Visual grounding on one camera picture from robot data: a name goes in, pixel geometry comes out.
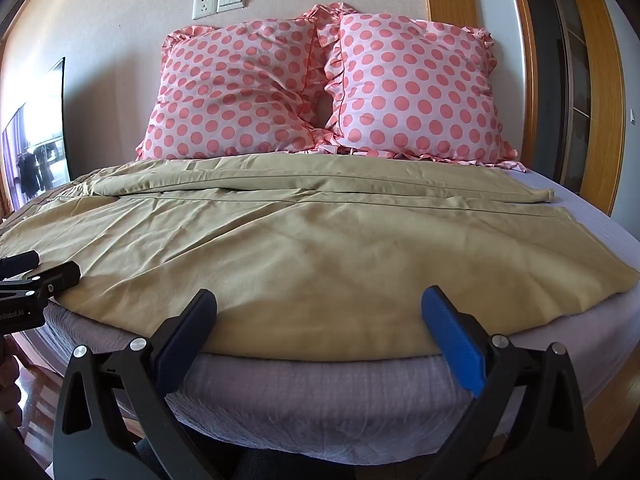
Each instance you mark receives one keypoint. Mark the pink polka dot pillow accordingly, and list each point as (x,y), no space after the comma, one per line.
(235,90)
(420,85)

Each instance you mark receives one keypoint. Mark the bed with lavender sheet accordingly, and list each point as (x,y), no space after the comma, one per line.
(310,400)

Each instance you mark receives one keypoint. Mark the white wall socket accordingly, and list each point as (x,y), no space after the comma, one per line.
(204,6)

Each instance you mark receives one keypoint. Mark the person's left hand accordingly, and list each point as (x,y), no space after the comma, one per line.
(7,377)

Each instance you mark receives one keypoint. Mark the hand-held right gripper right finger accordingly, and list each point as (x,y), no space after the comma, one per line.
(452,340)

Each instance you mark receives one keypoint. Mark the wooden door frame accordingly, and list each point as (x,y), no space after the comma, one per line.
(605,110)

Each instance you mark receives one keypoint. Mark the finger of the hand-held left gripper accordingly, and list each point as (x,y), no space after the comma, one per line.
(20,262)
(60,276)

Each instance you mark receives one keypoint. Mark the olive yellow bed sheet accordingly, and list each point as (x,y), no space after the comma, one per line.
(310,260)

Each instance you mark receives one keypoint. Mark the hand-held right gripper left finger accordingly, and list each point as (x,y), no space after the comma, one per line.
(184,332)

